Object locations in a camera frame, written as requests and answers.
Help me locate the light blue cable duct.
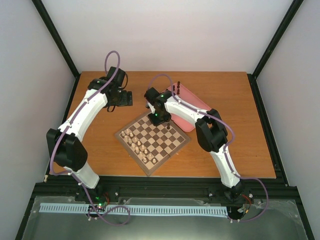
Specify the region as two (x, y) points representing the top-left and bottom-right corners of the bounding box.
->
(39, 203), (228, 218)

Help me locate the wooden chessboard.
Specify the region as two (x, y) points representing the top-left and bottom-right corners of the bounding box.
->
(115, 111), (191, 177)

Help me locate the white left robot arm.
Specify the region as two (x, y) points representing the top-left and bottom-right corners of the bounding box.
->
(46, 66), (133, 202)

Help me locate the pink tray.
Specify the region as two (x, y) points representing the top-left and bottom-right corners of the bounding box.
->
(164, 83), (212, 132)

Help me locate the black aluminium frame rail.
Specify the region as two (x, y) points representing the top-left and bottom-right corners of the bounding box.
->
(31, 175), (299, 202)

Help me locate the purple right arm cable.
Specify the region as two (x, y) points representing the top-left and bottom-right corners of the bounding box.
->
(147, 74), (270, 223)

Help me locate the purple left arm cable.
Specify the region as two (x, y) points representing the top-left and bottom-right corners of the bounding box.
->
(49, 50), (131, 227)

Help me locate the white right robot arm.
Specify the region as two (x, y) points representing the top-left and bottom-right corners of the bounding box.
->
(144, 87), (244, 203)

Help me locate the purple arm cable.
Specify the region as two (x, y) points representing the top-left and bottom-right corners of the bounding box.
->
(49, 50), (131, 227)
(147, 74), (270, 223)

